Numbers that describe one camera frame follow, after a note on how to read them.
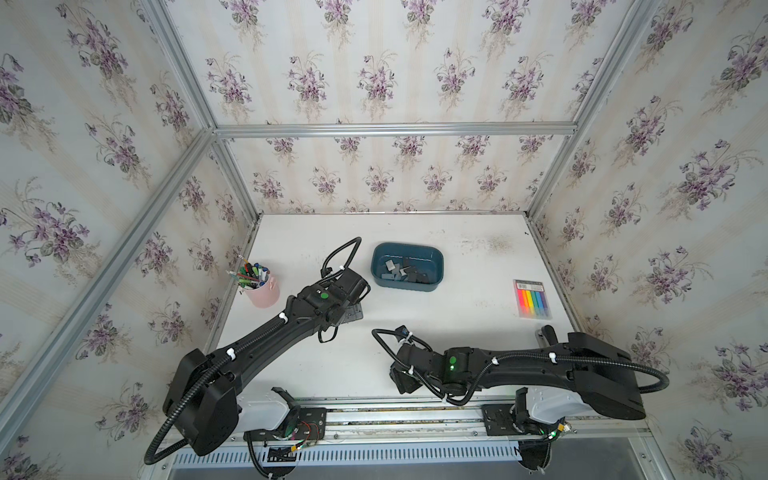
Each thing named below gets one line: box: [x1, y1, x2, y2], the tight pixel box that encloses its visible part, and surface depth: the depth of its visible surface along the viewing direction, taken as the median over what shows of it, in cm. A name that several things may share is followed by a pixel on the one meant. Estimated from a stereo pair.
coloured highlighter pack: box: [513, 279, 553, 319], surface depth 97 cm
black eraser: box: [408, 271, 430, 284], surface depth 101 cm
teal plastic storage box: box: [371, 242, 445, 292], surface depth 103 cm
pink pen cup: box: [238, 263, 280, 309], surface depth 90 cm
